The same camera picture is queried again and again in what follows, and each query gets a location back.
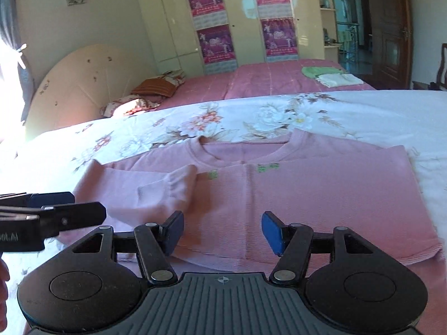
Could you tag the green cloth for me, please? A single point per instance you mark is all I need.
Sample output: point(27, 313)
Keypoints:
point(316, 71)

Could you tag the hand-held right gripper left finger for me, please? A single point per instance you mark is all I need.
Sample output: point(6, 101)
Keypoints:
point(174, 232)

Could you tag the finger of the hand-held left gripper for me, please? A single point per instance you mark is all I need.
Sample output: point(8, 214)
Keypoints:
point(52, 199)
point(80, 214)

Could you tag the white folded cloth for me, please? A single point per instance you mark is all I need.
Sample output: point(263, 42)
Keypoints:
point(338, 80)

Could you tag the brown striped pillow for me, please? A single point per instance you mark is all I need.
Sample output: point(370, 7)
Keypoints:
point(153, 86)

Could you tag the brown wooden door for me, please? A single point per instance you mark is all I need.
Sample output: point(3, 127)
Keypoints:
point(387, 17)

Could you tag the large floral pillow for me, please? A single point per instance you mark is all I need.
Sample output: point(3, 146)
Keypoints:
point(122, 106)

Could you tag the dark shelf clutter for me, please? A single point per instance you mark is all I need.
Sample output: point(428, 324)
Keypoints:
point(329, 37)

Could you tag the beige round headboard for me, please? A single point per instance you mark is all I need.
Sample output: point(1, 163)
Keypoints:
point(76, 87)

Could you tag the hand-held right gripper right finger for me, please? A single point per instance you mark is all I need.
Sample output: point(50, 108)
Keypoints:
point(272, 232)

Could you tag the cream wardrobe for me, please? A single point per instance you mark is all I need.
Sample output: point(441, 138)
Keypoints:
point(164, 17)

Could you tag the pink knit sweater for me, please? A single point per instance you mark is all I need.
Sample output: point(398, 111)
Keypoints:
point(314, 195)

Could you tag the grey curtain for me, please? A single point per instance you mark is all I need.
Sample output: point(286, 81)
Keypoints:
point(27, 87)

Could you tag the person's left hand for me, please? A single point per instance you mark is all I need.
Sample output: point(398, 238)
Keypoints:
point(2, 296)

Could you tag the small floral pillow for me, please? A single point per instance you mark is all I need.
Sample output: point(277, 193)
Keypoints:
point(174, 76)

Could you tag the wooden chair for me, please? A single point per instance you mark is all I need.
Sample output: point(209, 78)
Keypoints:
point(441, 62)

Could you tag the pink bedspread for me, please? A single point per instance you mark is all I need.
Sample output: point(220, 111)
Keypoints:
point(272, 76)

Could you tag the metal railing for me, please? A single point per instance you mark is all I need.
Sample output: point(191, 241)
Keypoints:
point(349, 42)

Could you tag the white floral bed sheet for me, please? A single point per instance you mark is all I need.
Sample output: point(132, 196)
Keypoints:
point(244, 115)

